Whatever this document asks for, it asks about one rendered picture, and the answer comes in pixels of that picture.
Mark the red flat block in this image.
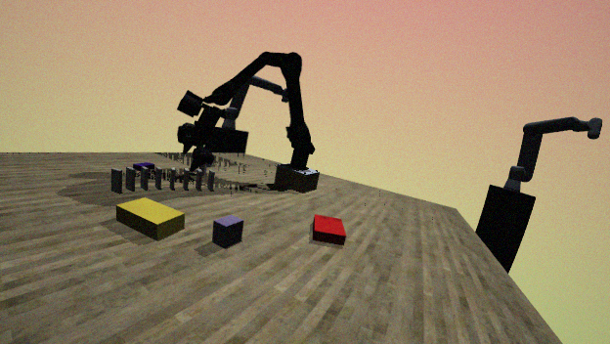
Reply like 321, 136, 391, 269
313, 214, 346, 246

